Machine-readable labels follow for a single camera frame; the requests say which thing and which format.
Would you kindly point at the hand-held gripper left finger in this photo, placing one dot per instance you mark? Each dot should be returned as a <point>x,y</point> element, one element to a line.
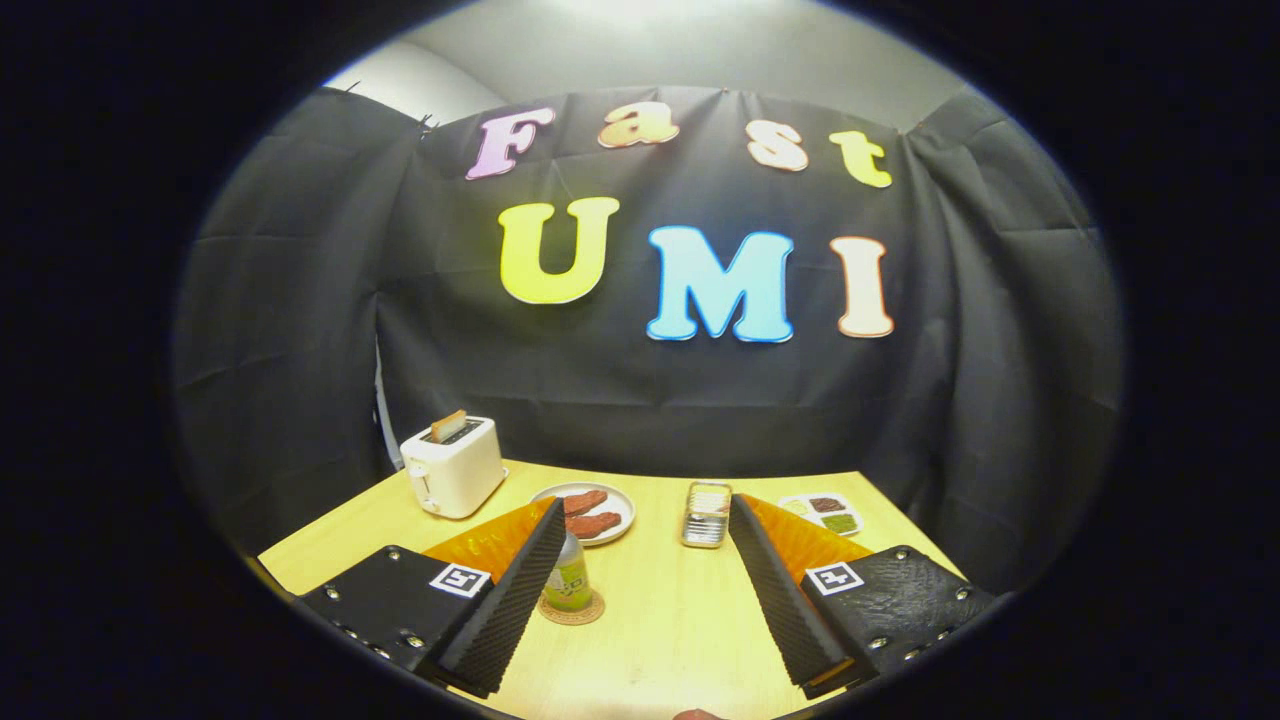
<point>505,610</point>

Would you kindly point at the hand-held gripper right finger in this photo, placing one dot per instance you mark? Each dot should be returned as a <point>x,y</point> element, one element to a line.
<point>780,610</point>

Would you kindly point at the silver bottle with green label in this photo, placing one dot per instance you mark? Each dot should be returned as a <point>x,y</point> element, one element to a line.
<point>570,580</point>

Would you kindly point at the round cork coaster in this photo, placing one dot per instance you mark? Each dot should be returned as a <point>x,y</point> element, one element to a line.
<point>590,612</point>

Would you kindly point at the white divided dish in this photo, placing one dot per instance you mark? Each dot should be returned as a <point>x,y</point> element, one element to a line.
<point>835,515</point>

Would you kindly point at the wooden table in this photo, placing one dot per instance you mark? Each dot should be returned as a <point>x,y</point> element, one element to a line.
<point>670,620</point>

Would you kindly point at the brown meat slice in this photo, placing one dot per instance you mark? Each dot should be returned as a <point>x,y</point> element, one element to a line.
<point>597,525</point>
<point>585,502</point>

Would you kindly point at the white toaster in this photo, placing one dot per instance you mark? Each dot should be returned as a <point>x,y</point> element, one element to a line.
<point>460,475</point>

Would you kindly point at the white round plate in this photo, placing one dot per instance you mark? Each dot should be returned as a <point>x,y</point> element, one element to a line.
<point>620,500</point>

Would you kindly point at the toast slice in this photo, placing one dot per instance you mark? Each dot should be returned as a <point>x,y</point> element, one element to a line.
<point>448,426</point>

